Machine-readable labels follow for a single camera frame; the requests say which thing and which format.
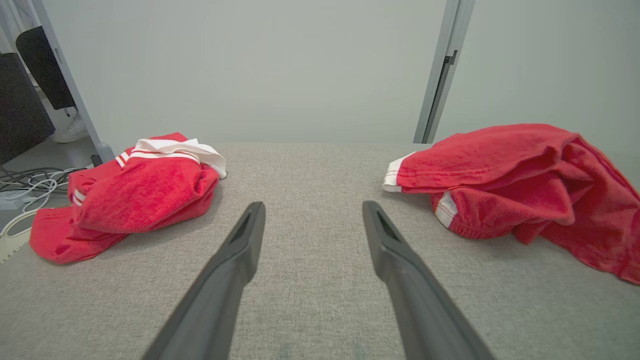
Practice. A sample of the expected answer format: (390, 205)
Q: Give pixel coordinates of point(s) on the grey metal partition post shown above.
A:
(436, 75)
(71, 75)

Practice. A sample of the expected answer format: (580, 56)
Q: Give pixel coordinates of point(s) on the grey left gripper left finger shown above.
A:
(220, 300)

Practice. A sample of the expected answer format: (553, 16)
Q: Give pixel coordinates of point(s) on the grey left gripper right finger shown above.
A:
(420, 310)

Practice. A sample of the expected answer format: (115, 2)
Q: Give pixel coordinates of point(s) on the red shirt white sleeves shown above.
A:
(145, 200)

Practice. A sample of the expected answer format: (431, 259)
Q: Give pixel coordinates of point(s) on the white sneaker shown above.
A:
(72, 131)

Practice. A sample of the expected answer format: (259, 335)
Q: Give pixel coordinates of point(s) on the red shorts white trim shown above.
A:
(500, 165)

